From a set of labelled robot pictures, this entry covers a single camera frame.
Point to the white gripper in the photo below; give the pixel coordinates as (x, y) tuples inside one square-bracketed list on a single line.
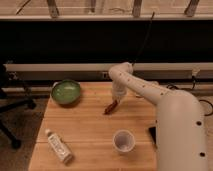
[(118, 91)]

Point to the white plastic bottle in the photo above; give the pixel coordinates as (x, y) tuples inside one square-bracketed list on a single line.
[(58, 146)]

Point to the green bowl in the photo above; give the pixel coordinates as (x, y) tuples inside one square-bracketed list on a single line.
[(65, 92)]

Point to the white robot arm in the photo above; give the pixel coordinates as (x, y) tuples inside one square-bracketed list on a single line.
[(180, 130)]

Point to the clear plastic cup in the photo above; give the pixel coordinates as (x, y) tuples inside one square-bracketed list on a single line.
[(123, 141)]

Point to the white wall rail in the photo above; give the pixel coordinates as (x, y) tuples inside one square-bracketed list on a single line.
[(99, 71)]

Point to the black flat device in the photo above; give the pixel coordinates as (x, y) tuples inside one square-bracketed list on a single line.
[(152, 132)]

